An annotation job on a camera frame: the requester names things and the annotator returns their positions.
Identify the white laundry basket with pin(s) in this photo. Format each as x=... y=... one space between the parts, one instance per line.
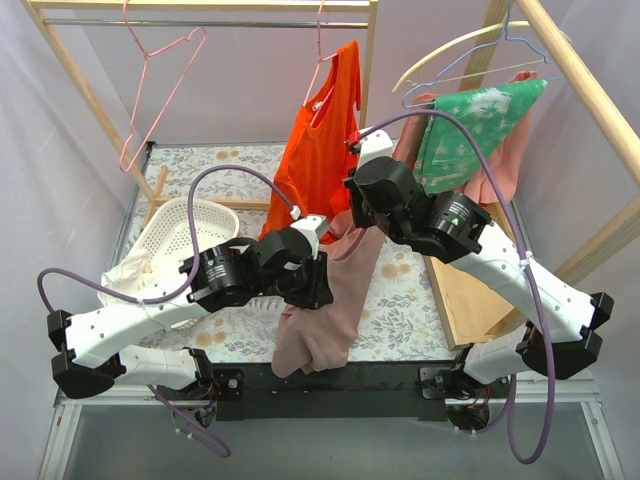
x=167 y=235

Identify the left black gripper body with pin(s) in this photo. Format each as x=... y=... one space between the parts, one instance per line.
x=314 y=282

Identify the right wooden clothes rack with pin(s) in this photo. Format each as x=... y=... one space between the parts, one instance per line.
x=571 y=181

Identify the pink hanger holding orange shirt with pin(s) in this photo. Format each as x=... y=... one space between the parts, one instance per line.
x=320 y=57

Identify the white garment in basket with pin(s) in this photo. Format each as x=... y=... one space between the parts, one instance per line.
x=133 y=274

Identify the dusty pink graphic t-shirt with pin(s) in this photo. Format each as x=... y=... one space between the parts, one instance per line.
x=317 y=340

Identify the salmon pink pleated garment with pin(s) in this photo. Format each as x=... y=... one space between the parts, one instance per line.
x=500 y=165

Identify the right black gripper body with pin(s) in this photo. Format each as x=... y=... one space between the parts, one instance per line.
x=357 y=203

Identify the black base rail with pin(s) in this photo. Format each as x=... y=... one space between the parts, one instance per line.
x=382 y=389

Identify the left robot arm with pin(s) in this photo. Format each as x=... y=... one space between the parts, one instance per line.
x=99 y=349

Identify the green tie-dye garment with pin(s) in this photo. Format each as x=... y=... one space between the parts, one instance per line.
x=465 y=135

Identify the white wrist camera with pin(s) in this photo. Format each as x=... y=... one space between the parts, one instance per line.
x=312 y=227
x=369 y=147

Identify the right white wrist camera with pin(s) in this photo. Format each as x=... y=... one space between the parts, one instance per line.
x=369 y=147

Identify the left pink wire hanger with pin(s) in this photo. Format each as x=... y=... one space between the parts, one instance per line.
x=189 y=45

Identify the blue wire hanger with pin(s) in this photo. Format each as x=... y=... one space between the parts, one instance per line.
x=496 y=12

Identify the floral table cloth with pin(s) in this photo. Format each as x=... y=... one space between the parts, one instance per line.
x=415 y=309

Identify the orange t-shirt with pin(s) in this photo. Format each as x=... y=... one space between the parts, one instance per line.
x=316 y=159

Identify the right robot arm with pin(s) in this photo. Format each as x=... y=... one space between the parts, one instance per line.
x=559 y=337

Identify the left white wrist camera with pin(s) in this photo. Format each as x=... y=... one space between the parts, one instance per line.
x=312 y=227

